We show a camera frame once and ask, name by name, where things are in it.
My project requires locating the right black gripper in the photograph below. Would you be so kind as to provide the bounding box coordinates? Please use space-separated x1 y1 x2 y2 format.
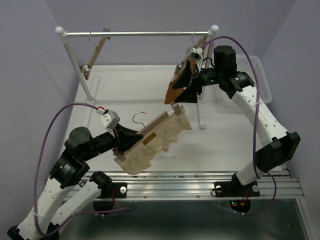
171 60 223 104

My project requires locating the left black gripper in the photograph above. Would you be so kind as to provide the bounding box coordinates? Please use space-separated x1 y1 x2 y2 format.
83 121 145 160

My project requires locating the beige underwear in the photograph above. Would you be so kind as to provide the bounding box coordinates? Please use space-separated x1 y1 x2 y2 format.
115 111 192 175

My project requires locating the wooden clip hanger with beige underwear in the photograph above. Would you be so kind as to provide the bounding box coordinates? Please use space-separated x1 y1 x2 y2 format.
113 103 185 162

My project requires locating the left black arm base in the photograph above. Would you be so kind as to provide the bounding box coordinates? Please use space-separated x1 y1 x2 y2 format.
90 182 128 217

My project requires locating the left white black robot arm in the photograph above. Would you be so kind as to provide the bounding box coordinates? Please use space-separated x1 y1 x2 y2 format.
7 124 143 240

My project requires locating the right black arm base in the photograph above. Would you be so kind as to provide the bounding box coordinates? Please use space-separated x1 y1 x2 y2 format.
210 181 260 214

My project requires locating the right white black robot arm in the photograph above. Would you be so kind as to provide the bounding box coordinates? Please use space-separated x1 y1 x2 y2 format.
172 45 301 195

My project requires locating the brown underwear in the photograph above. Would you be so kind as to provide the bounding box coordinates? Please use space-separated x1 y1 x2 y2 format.
164 55 195 105

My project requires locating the wooden hanger with brown underwear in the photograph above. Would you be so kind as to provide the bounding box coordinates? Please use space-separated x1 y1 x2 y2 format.
171 36 208 81

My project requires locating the empty wooden clip hanger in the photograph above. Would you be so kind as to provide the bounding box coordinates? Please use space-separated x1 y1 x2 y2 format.
80 31 111 81

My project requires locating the white plastic basket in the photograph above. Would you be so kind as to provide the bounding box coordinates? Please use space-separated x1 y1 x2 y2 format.
236 54 273 104

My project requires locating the white clothes rack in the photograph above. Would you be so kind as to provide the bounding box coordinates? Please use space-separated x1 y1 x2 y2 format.
55 24 220 129

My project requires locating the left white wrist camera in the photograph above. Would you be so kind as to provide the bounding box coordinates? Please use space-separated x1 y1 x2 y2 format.
96 106 120 131

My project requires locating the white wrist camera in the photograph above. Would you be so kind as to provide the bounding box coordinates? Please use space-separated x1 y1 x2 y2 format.
186 47 204 61
96 106 120 131

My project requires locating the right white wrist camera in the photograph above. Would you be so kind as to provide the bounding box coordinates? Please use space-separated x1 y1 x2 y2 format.
186 47 204 61

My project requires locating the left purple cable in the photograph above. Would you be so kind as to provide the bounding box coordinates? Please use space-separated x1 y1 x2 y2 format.
33 103 131 237

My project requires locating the aluminium mounting rail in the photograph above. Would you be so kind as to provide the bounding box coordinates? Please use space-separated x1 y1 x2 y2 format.
106 170 305 202

